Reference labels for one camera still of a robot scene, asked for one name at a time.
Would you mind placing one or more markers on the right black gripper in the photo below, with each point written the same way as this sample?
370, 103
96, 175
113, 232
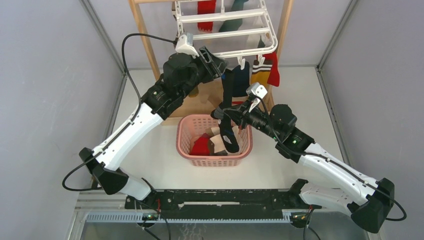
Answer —
240, 115

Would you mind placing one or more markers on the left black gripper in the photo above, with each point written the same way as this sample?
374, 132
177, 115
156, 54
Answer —
214, 66

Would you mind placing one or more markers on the black patterned sock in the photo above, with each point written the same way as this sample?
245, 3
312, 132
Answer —
226, 130

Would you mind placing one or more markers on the red fuzzy sock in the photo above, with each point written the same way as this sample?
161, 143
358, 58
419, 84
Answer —
200, 146
274, 75

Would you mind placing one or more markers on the pink plastic laundry basket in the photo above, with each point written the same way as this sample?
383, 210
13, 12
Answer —
191, 142

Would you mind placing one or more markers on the white plastic clip hanger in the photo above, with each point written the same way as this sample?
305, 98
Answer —
190, 7

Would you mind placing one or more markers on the beige brown ribbed sock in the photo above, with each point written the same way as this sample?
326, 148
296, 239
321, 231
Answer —
216, 145

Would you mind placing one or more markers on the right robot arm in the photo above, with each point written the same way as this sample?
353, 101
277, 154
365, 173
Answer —
364, 199

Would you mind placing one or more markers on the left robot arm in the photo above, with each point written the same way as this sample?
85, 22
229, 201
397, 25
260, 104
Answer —
181, 74

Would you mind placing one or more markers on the navy lettered sock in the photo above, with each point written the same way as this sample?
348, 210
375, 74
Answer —
241, 83

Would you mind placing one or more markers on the mustard yellow sock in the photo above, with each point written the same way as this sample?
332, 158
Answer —
261, 72

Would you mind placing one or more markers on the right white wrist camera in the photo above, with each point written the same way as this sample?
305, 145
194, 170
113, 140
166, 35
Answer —
258, 92

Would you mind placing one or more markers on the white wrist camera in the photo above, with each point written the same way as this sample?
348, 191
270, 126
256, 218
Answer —
258, 92
185, 45

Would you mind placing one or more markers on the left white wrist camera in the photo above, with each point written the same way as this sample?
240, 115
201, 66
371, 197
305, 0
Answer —
185, 45

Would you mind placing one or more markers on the wooden hanger rack frame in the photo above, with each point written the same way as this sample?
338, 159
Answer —
208, 97

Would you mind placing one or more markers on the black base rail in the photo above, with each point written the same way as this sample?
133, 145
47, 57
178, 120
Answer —
219, 204

